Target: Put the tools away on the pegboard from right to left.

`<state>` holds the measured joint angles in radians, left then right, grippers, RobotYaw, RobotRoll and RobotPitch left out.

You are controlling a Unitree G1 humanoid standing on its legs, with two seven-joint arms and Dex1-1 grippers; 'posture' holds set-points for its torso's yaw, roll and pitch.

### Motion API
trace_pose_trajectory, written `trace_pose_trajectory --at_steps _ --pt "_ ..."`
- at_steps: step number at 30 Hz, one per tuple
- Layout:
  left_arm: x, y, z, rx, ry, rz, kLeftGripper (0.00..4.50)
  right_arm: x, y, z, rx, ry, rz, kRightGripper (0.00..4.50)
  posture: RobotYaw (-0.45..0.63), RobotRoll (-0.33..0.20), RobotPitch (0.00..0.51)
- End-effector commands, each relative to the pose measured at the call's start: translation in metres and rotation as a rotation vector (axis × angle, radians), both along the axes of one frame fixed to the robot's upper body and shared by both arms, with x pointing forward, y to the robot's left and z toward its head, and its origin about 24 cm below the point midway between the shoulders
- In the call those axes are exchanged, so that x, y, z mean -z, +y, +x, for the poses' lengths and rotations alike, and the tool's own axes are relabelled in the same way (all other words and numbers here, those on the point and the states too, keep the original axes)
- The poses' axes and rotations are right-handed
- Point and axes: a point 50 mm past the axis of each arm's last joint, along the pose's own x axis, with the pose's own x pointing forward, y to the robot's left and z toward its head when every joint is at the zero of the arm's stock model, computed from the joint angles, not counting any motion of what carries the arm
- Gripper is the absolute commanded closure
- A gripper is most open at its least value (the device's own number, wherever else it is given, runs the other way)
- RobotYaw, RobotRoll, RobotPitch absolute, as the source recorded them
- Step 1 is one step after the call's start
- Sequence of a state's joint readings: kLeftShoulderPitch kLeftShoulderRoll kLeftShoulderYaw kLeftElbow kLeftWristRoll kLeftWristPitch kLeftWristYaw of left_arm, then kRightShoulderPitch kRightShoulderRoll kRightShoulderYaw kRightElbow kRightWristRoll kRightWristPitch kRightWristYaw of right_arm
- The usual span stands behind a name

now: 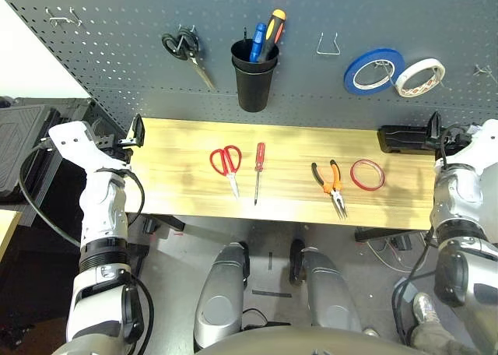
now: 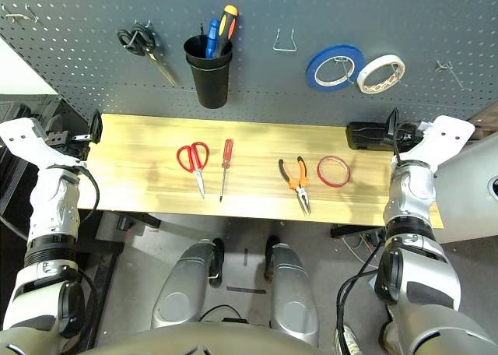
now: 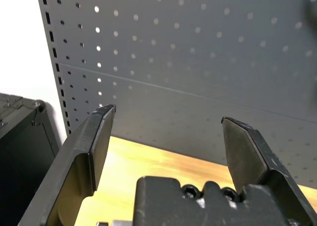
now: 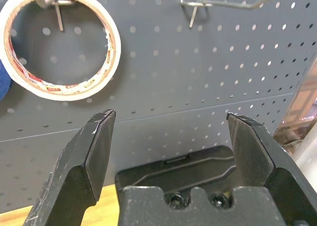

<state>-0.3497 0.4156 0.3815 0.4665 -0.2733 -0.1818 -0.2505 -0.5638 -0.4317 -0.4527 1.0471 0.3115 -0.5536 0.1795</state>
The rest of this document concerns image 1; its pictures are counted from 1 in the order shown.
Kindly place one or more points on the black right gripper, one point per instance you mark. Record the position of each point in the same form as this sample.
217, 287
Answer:
455, 141

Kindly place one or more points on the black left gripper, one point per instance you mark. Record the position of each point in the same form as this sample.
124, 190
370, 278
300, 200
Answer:
111, 145

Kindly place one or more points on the thin red tape roll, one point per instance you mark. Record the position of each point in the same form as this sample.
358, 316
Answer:
351, 175

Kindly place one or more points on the orange black needle-nose pliers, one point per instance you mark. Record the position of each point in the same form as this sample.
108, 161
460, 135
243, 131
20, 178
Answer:
332, 185

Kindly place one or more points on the silver single pegboard hook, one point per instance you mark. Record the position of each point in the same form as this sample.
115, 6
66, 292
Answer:
484, 71

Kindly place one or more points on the grey metal pegboard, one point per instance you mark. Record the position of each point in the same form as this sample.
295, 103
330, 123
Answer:
116, 39

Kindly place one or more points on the silver double pegboard hook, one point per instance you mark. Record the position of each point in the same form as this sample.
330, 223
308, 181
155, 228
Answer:
58, 19

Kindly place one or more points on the black plastic box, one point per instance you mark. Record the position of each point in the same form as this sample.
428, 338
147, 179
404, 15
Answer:
404, 139

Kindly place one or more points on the white tape roll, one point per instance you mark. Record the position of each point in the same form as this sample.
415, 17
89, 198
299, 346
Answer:
400, 86

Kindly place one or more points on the black side cabinet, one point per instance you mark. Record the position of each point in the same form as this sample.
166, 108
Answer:
78, 110

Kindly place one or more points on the black table foot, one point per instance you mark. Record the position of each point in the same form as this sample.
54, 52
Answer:
167, 222
373, 234

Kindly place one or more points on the blue tape roll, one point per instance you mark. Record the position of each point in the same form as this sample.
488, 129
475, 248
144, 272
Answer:
350, 74

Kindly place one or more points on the black floor power adapter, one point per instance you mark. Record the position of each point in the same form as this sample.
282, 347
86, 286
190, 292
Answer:
402, 243

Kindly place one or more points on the black ribbed plastic case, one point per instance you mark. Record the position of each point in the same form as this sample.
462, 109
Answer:
19, 148

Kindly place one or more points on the black plastic cup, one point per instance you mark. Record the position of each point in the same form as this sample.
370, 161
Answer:
253, 90

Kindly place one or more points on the thin black tool shaft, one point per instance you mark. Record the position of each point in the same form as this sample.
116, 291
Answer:
245, 34

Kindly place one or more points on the grey square floor pad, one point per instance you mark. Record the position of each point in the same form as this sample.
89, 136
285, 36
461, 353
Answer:
408, 290

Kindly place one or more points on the light wooden board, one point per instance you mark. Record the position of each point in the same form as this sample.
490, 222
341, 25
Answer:
8, 230

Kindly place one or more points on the grey bystander shoe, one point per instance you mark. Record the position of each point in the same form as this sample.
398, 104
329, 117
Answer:
426, 308
371, 332

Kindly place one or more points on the silver left robot leg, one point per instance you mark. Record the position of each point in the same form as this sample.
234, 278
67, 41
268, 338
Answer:
219, 292

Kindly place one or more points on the silver robot leg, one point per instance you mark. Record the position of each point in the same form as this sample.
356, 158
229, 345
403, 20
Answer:
219, 292
330, 292

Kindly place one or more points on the short black floor tape strip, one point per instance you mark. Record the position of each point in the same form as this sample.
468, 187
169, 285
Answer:
270, 261

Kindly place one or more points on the silver right robot leg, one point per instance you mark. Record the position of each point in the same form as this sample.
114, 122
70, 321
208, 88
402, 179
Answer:
330, 292

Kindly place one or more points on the olive bystander trouser leg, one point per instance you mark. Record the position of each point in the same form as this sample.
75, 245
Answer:
439, 339

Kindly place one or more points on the long black floor tape strip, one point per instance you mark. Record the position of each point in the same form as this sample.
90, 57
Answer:
272, 293

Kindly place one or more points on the grey robot torso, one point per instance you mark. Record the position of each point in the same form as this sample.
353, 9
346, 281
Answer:
303, 343

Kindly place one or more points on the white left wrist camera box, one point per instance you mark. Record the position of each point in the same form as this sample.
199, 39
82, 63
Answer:
74, 141

